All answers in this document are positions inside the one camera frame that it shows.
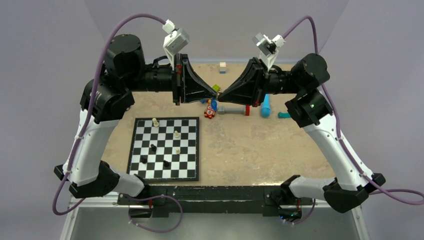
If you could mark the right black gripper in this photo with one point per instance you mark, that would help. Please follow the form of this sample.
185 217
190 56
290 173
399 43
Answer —
251 87

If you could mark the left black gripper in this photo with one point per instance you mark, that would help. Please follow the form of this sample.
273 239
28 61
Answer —
187 83

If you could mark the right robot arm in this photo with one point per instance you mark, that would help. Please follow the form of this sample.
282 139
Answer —
353 181

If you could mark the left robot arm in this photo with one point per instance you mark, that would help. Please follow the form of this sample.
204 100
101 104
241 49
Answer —
122 71

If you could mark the colourful toy brick car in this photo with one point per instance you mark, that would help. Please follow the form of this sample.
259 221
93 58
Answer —
216 88

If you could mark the light blue cylinder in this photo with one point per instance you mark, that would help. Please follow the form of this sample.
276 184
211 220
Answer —
265 108

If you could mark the red owl number block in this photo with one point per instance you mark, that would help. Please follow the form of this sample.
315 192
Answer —
209 112

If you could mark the grey red toy bolt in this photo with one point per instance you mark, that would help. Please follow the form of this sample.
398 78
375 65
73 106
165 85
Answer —
245 110

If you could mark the white blue small cube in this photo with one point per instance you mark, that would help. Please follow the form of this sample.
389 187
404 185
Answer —
222 67

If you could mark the teal curved piece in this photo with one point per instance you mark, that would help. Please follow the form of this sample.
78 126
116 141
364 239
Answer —
283 115

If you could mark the white chess piece top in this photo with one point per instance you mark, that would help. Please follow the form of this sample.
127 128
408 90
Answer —
155 122

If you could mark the black white chessboard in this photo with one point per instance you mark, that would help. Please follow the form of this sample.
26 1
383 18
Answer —
184 167

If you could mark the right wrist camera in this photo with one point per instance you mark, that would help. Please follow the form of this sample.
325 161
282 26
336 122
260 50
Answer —
269 48

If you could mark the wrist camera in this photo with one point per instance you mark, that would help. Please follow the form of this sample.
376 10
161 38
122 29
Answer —
269 48
174 42

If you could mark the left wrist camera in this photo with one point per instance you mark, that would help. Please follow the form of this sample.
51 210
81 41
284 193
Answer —
174 42

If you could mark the black base frame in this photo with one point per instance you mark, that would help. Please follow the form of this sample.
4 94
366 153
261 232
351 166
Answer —
267 200

